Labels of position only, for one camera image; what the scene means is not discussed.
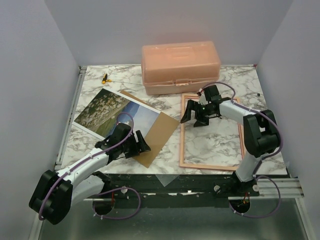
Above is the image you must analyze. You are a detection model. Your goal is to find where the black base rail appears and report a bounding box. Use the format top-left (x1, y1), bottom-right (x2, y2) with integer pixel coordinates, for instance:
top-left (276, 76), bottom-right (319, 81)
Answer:
top-left (70, 171), bottom-right (260, 209)

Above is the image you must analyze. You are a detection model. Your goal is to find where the yellow black screwdriver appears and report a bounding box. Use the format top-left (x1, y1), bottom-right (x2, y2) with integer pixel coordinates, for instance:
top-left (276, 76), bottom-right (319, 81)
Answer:
top-left (101, 73), bottom-right (142, 85)

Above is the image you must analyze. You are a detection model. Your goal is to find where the brown cardboard backing board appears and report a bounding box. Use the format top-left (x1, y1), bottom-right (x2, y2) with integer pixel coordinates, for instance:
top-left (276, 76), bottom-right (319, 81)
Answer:
top-left (119, 90), bottom-right (181, 169)

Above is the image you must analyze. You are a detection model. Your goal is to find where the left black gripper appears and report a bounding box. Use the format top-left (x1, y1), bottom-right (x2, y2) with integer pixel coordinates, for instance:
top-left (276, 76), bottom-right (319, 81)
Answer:
top-left (120, 130), bottom-right (151, 159)

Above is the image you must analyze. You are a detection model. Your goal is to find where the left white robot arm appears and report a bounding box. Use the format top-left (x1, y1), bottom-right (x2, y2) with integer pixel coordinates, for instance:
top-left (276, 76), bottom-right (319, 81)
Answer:
top-left (28, 123), bottom-right (151, 225)

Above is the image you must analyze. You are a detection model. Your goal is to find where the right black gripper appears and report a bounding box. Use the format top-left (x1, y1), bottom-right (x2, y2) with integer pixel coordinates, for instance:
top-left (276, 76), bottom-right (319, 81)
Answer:
top-left (180, 99), bottom-right (215, 128)

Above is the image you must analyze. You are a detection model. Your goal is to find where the pink translucent plastic toolbox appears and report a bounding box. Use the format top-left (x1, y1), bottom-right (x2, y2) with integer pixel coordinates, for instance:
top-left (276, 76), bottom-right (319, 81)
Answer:
top-left (141, 41), bottom-right (221, 96)

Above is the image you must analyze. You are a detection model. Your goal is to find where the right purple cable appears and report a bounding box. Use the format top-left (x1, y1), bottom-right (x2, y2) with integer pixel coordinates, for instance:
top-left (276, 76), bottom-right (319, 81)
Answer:
top-left (199, 81), bottom-right (285, 218)

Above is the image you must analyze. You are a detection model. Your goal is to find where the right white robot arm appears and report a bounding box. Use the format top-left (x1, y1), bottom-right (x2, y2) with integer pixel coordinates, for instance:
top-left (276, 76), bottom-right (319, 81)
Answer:
top-left (180, 83), bottom-right (283, 196)

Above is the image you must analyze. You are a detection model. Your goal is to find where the pink wooden picture frame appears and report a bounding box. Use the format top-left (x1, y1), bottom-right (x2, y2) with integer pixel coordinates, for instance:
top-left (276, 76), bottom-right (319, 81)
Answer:
top-left (178, 92), bottom-right (246, 172)

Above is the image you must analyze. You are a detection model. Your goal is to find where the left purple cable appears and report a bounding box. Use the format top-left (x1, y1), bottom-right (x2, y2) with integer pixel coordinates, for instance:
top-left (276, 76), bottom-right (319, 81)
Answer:
top-left (38, 111), bottom-right (142, 222)

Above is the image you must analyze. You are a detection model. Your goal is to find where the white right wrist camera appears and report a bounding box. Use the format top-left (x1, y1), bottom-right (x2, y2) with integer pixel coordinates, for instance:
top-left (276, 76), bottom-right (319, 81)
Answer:
top-left (198, 91), bottom-right (208, 106)

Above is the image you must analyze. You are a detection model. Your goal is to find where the landscape photo print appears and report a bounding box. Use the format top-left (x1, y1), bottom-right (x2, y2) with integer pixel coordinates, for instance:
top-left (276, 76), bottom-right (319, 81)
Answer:
top-left (72, 87), bottom-right (160, 140)

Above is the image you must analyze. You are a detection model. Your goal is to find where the purple cable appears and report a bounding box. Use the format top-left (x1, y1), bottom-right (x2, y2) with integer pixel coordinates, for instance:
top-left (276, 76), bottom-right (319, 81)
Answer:
top-left (199, 81), bottom-right (285, 218)
top-left (38, 111), bottom-right (142, 222)

